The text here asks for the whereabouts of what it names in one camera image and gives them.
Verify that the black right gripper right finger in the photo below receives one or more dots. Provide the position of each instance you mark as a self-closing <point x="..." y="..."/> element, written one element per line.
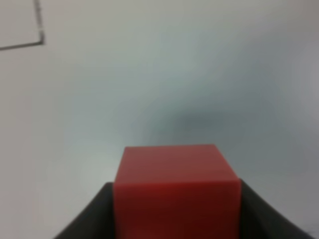
<point x="259" y="220"/>

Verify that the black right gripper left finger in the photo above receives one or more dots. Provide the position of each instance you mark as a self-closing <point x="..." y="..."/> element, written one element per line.
<point x="96" y="221"/>

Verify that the red cube block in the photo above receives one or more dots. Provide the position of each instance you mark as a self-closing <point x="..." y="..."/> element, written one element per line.
<point x="176" y="192"/>

